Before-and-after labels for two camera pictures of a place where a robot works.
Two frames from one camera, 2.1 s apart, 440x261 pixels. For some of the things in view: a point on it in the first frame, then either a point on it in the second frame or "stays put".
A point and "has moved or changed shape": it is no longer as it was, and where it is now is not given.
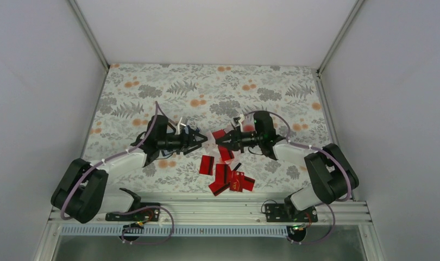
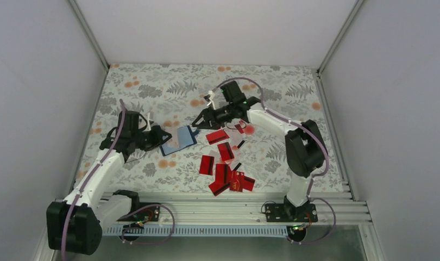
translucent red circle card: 247,125 stays put
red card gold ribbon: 238,181 stays put
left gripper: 184,145 → 157,140
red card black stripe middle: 226,154 stays put
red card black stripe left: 206,166 stays put
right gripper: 236,138 → 206,124
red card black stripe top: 218,134 stays put
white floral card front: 209,147 has moved or changed shape
